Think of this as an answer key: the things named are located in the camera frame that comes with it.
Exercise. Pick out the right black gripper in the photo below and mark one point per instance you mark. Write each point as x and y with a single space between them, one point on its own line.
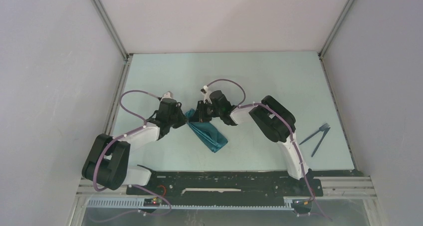
200 113

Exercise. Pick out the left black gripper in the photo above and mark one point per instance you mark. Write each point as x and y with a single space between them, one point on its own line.
182 119

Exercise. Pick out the teal satin napkin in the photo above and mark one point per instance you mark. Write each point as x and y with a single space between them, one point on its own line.
213 139

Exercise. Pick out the blue plastic fork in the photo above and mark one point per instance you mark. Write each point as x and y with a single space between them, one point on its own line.
322 128

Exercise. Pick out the blue plastic knife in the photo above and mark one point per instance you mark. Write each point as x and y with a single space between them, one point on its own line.
325 132

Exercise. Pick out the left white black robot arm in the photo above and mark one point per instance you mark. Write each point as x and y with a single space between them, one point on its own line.
107 164

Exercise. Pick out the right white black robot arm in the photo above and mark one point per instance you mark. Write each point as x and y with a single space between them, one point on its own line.
274 120

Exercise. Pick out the small black circuit board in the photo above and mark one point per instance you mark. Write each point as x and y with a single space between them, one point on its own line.
152 202

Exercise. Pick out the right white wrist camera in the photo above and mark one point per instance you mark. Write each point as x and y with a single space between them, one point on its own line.
206 94

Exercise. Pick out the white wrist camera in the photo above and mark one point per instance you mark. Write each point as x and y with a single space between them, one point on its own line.
206 94
168 94

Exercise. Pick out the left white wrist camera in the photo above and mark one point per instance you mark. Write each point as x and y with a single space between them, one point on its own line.
168 94

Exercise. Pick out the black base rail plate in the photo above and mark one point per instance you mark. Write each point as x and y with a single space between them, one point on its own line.
228 188

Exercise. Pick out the grey slotted cable duct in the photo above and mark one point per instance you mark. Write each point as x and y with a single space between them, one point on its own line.
137 203

